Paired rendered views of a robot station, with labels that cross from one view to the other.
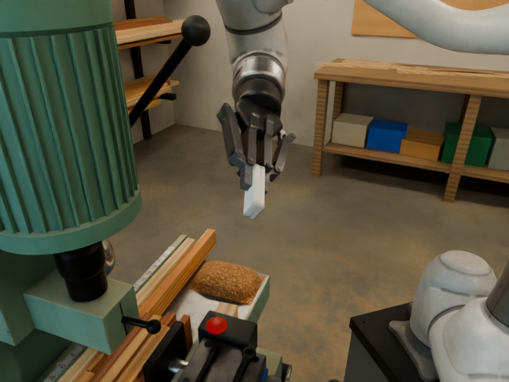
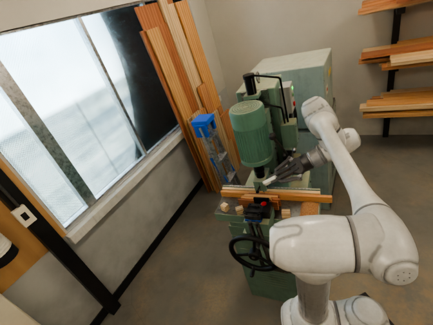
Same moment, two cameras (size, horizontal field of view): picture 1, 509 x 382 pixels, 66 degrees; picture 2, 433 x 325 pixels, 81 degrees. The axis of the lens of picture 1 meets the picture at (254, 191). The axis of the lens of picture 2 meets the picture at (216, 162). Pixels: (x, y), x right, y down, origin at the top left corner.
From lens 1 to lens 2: 1.17 m
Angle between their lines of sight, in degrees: 84
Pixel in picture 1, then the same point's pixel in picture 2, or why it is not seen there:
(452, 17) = (345, 179)
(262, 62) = (312, 150)
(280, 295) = not seen: outside the picture
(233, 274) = (305, 209)
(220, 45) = not seen: outside the picture
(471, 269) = (356, 307)
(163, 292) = (290, 195)
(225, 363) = (256, 209)
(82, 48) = (243, 134)
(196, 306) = (293, 207)
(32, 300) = not seen: hidden behind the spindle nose
